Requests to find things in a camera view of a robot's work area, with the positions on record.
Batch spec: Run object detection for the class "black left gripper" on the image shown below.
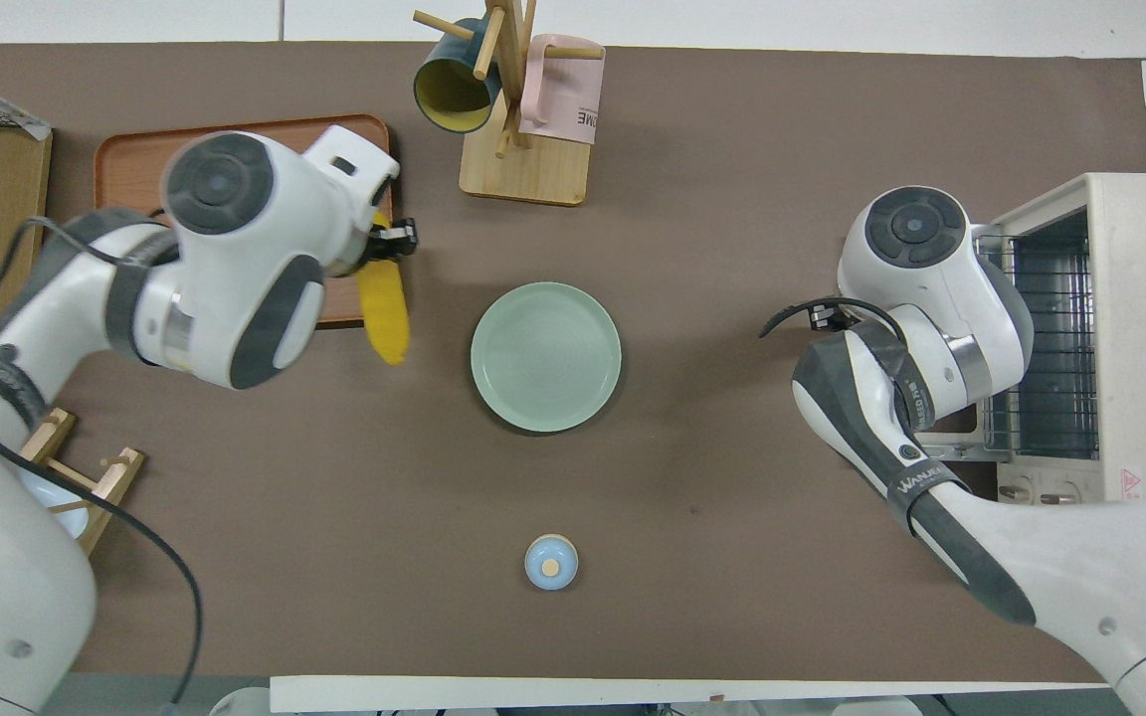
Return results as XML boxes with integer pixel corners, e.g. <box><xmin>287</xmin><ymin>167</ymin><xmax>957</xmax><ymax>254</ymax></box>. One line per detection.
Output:
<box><xmin>337</xmin><ymin>218</ymin><xmax>420</xmax><ymax>281</ymax></box>

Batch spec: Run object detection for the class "green plate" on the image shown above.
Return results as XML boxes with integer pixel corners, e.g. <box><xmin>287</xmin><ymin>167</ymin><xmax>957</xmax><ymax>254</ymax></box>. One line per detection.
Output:
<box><xmin>471</xmin><ymin>281</ymin><xmax>623</xmax><ymax>434</ymax></box>

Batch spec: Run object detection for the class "brown wooden tray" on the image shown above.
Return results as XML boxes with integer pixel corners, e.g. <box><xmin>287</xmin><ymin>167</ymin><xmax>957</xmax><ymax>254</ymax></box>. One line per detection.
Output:
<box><xmin>94</xmin><ymin>113</ymin><xmax>395</xmax><ymax>329</ymax></box>

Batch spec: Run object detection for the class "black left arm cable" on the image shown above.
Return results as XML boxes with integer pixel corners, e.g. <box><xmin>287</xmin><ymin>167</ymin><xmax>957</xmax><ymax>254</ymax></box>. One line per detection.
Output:
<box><xmin>0</xmin><ymin>214</ymin><xmax>206</xmax><ymax>712</ymax></box>

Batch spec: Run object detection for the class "light blue plate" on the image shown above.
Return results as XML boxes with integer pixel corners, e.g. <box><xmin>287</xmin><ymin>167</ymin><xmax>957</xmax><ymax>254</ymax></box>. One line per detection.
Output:
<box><xmin>21</xmin><ymin>467</ymin><xmax>92</xmax><ymax>540</ymax></box>

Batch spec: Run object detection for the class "brown table mat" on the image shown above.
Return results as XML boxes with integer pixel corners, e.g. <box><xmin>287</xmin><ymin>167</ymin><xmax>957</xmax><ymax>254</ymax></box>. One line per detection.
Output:
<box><xmin>0</xmin><ymin>42</ymin><xmax>1146</xmax><ymax>687</ymax></box>

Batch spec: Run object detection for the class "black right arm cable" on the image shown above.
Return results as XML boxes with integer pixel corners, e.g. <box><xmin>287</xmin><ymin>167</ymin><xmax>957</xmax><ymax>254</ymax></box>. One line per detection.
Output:
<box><xmin>760</xmin><ymin>296</ymin><xmax>907</xmax><ymax>344</ymax></box>

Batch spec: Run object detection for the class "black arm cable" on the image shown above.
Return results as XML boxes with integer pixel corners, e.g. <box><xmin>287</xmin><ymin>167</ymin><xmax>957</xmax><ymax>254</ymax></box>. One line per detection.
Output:
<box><xmin>760</xmin><ymin>296</ymin><xmax>907</xmax><ymax>344</ymax></box>
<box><xmin>0</xmin><ymin>214</ymin><xmax>206</xmax><ymax>712</ymax></box>

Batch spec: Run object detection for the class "metal oven wire rack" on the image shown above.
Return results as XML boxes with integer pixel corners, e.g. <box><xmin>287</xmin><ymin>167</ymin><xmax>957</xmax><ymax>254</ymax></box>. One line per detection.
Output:
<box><xmin>976</xmin><ymin>231</ymin><xmax>1101</xmax><ymax>460</ymax></box>

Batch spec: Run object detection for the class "wooden plate rack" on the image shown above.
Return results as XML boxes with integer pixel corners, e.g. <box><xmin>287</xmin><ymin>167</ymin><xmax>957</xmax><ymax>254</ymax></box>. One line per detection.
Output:
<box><xmin>21</xmin><ymin>408</ymin><xmax>146</xmax><ymax>558</ymax></box>

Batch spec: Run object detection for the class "dark blue mug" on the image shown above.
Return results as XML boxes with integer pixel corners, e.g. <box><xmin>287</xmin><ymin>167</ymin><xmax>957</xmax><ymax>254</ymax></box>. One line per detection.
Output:
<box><xmin>413</xmin><ymin>17</ymin><xmax>504</xmax><ymax>135</ymax></box>

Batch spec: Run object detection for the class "wooden mug tree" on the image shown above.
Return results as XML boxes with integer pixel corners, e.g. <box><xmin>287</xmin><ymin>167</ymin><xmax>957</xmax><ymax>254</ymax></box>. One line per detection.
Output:
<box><xmin>412</xmin><ymin>0</ymin><xmax>606</xmax><ymax>207</ymax></box>

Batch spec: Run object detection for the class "pink mug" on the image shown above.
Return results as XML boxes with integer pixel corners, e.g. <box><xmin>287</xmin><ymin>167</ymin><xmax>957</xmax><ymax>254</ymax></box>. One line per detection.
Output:
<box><xmin>518</xmin><ymin>34</ymin><xmax>606</xmax><ymax>146</ymax></box>

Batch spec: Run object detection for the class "yellow corn cob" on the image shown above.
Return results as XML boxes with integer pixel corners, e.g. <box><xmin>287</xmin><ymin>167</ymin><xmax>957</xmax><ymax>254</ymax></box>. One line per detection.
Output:
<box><xmin>354</xmin><ymin>209</ymin><xmax>411</xmax><ymax>366</ymax></box>

